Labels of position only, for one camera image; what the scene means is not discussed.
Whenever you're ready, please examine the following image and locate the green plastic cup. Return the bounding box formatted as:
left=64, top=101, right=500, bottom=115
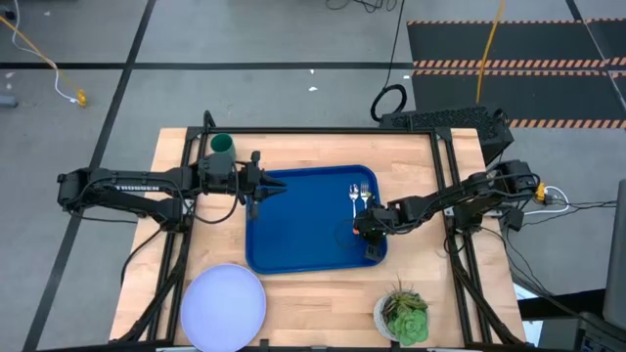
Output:
left=209, top=132, right=238, bottom=158

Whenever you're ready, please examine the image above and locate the white power cable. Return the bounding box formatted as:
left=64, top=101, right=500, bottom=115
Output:
left=525, top=185, right=571, bottom=216

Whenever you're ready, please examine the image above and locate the succulent plant in white pot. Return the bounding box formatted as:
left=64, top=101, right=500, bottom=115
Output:
left=373, top=278, right=431, bottom=348

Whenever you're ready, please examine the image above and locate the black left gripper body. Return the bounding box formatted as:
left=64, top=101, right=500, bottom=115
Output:
left=237, top=150, right=266, bottom=221

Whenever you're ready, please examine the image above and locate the small black adapter box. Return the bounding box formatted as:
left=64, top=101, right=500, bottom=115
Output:
left=503, top=207, right=525, bottom=232

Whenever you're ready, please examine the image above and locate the black mat with hazard stripes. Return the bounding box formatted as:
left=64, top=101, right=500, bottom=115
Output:
left=406, top=18, right=626, bottom=130

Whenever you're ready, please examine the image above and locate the grey cabinet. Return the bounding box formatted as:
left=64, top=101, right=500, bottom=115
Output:
left=602, top=178, right=626, bottom=331

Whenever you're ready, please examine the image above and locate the yellow floor cable with plug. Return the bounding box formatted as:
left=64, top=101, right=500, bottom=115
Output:
left=0, top=14, right=89, bottom=109

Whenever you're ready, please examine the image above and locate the blue plastic tray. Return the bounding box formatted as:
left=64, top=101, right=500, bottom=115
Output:
left=244, top=164, right=389, bottom=275

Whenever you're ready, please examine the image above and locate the dark equipment case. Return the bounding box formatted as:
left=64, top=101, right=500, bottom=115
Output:
left=535, top=312, right=626, bottom=352

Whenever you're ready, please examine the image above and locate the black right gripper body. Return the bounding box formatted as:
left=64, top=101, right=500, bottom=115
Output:
left=354, top=203, right=395, bottom=263

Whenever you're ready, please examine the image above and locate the black perforated equipment box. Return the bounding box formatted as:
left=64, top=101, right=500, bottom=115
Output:
left=380, top=106, right=515, bottom=166

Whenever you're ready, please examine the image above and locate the black hanging cable with coil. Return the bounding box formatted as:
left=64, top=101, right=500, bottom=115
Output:
left=370, top=0, right=409, bottom=123

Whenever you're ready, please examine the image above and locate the lavender round plate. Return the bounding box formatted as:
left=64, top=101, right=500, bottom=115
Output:
left=179, top=263, right=268, bottom=352

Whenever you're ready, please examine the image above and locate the black floor beam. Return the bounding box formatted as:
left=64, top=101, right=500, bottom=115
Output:
left=516, top=287, right=607, bottom=322

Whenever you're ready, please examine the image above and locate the yellow hanging cable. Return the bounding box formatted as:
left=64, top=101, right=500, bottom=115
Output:
left=475, top=0, right=507, bottom=105

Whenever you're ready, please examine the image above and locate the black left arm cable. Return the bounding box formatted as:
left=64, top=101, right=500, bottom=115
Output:
left=185, top=163, right=242, bottom=226

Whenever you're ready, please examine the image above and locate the white floor cable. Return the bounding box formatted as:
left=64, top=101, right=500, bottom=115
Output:
left=10, top=0, right=79, bottom=105

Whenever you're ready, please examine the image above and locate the black aluminium table frame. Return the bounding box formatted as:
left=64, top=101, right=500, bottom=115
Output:
left=110, top=110, right=527, bottom=352

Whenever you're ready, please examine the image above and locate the orange-handled metal spoon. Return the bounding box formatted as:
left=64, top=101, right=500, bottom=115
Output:
left=347, top=184, right=361, bottom=236

